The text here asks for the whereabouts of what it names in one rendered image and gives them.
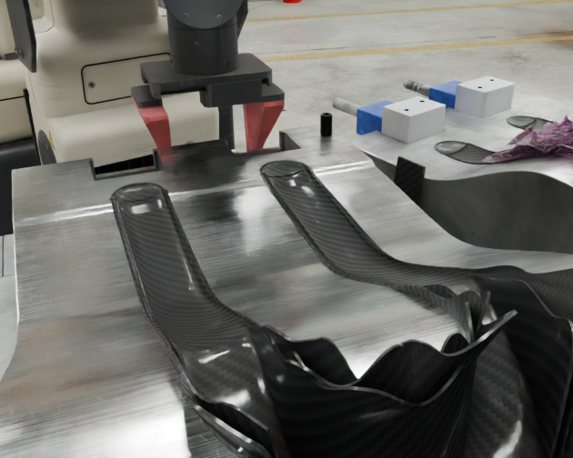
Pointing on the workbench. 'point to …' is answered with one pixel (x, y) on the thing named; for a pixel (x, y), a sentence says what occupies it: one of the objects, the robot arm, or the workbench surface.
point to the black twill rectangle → (409, 178)
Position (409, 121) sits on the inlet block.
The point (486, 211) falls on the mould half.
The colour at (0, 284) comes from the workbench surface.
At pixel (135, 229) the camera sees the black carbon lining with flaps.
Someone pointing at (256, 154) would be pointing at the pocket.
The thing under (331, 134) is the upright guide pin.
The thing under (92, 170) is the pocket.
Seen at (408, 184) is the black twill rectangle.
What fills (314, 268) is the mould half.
